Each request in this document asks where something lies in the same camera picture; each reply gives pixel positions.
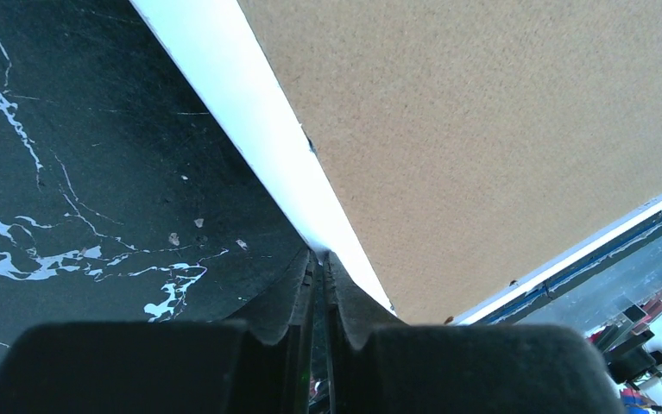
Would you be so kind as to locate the brown backing board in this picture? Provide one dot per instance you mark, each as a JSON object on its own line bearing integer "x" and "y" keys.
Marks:
{"x": 479, "y": 143}

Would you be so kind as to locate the aluminium front rail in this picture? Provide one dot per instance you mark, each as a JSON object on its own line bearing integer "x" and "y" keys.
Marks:
{"x": 608, "y": 293}

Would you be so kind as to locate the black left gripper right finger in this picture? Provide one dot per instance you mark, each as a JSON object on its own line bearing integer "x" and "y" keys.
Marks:
{"x": 379, "y": 364}

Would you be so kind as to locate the white picture frame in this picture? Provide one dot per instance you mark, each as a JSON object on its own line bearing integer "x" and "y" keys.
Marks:
{"x": 262, "y": 131}

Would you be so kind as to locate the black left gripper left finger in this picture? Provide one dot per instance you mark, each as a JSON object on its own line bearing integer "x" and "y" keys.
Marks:
{"x": 256, "y": 360}

